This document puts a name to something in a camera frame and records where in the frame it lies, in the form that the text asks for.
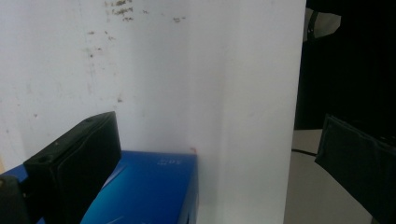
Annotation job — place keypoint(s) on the dark curtain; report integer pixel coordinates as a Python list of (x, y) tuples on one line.
[(351, 68)]

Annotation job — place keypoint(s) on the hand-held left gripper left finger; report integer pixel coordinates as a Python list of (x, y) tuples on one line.
[(77, 168)]

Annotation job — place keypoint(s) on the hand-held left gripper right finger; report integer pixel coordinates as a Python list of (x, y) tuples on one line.
[(358, 161)]

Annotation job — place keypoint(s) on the blue cardboard box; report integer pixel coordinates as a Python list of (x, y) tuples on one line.
[(149, 189)]

